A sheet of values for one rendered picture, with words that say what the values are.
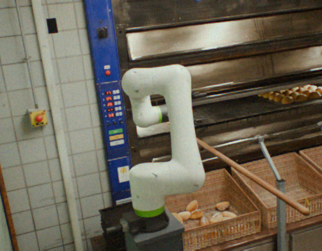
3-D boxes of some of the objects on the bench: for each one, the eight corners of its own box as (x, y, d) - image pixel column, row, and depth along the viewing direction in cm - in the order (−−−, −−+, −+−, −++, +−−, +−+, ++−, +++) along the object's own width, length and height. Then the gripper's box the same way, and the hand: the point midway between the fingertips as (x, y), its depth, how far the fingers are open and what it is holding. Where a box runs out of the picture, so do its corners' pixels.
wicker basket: (155, 219, 296) (151, 183, 288) (226, 201, 312) (224, 167, 304) (180, 256, 252) (176, 214, 244) (262, 232, 268) (261, 193, 260)
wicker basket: (230, 200, 313) (229, 165, 305) (294, 183, 330) (294, 150, 322) (267, 230, 269) (266, 191, 261) (340, 210, 286) (341, 172, 278)
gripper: (164, 88, 221) (201, 82, 227) (168, 133, 228) (204, 126, 234) (169, 91, 214) (207, 84, 220) (174, 137, 221) (210, 129, 227)
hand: (204, 106), depth 227 cm, fingers open, 13 cm apart
